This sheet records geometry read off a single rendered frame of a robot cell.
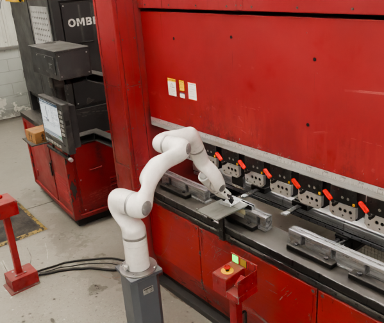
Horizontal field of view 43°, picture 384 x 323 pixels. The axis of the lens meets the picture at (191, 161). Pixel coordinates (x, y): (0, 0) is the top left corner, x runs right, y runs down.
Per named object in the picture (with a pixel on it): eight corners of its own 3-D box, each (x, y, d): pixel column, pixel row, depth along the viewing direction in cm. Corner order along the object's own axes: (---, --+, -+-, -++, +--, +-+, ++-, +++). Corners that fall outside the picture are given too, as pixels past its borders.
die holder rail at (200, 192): (162, 183, 370) (161, 172, 367) (168, 181, 373) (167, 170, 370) (205, 204, 334) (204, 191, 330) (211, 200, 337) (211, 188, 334)
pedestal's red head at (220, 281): (213, 289, 280) (211, 263, 273) (232, 277, 289) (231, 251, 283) (238, 305, 266) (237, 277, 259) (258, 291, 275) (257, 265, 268)
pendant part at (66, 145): (45, 140, 369) (36, 94, 355) (60, 136, 375) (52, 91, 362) (69, 156, 335) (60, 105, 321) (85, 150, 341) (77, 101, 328)
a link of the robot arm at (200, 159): (215, 150, 262) (229, 188, 282) (196, 140, 273) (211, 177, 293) (204, 160, 259) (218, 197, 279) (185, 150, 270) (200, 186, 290)
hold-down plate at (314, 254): (286, 248, 276) (286, 243, 275) (292, 245, 279) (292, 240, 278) (331, 270, 254) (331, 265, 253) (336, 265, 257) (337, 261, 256)
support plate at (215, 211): (196, 211, 300) (196, 209, 299) (227, 197, 315) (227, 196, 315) (216, 221, 287) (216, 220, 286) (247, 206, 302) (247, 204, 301)
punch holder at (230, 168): (222, 172, 307) (220, 147, 301) (231, 168, 312) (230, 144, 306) (238, 178, 296) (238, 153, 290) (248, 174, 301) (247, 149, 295)
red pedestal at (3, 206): (2, 285, 410) (-20, 197, 379) (31, 273, 424) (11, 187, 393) (11, 296, 395) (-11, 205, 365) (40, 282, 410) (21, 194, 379)
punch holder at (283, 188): (270, 190, 278) (269, 164, 272) (279, 186, 283) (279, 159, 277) (290, 198, 267) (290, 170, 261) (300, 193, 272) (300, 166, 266)
